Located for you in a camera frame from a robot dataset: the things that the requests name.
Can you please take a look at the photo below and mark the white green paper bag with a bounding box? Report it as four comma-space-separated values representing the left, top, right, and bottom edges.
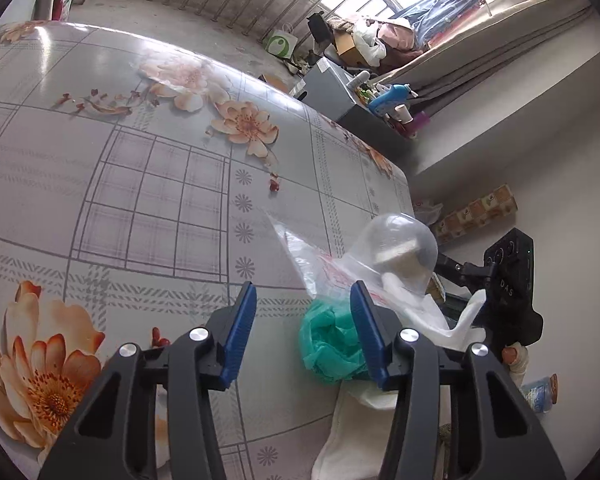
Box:
265, 29, 298, 60

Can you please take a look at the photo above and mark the purple cup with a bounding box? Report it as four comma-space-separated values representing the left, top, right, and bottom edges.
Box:
407, 112, 430, 136

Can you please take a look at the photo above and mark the blue detergent bottle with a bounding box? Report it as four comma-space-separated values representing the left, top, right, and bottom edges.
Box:
367, 84, 412, 116

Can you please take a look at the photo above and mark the clear plastic bowl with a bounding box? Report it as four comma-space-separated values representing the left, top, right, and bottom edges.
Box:
342, 212, 438, 296

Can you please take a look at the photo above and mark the grey curtain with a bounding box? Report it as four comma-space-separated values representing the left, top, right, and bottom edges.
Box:
376, 0, 592, 116

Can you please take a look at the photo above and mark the grey cabinet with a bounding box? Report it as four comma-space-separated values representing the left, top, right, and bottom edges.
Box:
290, 58, 408, 166

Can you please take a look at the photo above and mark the clear plastic wrapper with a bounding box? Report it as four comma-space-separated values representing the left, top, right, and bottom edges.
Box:
266, 212, 381, 302

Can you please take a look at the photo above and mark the floral table cloth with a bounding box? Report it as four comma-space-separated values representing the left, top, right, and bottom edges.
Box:
0, 22, 412, 479

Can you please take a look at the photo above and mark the green plastic bag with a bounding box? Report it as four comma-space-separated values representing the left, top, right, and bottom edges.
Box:
299, 298, 370, 384

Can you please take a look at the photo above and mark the patterned tall box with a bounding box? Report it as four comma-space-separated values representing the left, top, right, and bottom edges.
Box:
431, 184, 518, 245

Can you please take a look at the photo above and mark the white paper towel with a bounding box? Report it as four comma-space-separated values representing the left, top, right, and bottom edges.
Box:
381, 273, 486, 351

